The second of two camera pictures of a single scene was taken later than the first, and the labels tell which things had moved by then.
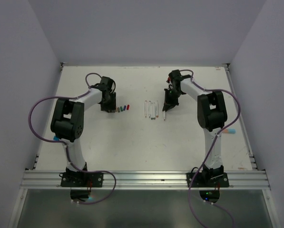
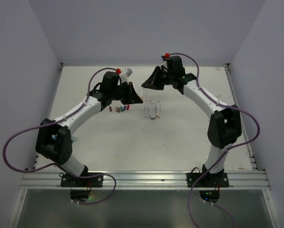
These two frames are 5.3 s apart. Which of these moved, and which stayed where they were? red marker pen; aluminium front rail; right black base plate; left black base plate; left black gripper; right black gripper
Moved: left black gripper; right black gripper
Stayed: red marker pen; left black base plate; aluminium front rail; right black base plate
